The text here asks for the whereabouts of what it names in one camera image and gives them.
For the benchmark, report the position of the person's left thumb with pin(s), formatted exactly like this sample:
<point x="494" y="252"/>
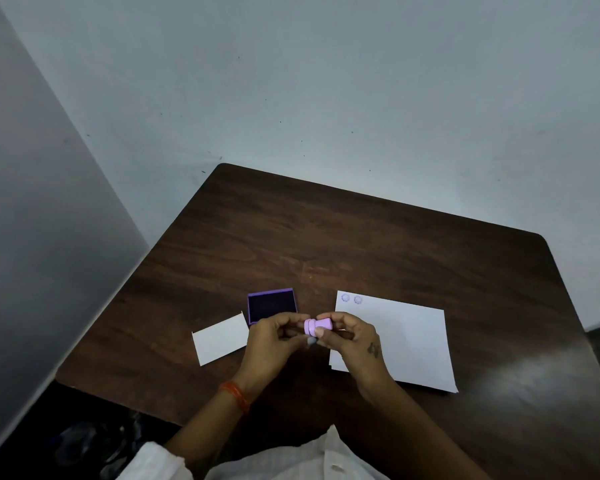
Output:
<point x="304" y="341"/>

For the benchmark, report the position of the small purple stamp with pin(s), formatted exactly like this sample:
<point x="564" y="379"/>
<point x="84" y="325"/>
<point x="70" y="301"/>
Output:
<point x="318" y="326"/>

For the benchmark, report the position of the person's left hand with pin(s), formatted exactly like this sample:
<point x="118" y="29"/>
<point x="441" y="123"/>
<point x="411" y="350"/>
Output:
<point x="267" y="344"/>

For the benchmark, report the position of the person's right forearm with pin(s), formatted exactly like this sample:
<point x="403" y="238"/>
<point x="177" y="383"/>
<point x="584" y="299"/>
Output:
<point x="425" y="434"/>

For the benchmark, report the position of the small white card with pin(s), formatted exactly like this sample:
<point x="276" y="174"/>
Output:
<point x="221" y="339"/>

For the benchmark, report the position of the person's right hand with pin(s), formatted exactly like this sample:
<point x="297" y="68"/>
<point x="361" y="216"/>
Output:
<point x="357" y="347"/>

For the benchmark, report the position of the person's right thumb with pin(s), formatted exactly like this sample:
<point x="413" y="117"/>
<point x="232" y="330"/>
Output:
<point x="326" y="338"/>

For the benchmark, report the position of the person's left forearm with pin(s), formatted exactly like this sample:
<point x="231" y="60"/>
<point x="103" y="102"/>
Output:
<point x="215" y="427"/>

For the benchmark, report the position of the white paper sheet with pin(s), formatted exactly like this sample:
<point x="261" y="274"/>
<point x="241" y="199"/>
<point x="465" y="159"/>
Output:
<point x="410" y="342"/>

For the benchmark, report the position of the purple ink pad box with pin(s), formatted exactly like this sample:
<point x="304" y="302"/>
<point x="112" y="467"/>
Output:
<point x="271" y="305"/>

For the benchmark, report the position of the person's white garment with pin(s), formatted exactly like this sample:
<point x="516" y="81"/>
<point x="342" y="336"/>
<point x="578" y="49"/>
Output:
<point x="260" y="459"/>

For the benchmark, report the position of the dark brown wooden table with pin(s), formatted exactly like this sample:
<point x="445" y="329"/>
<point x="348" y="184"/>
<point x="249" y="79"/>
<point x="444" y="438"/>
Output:
<point x="360" y="274"/>

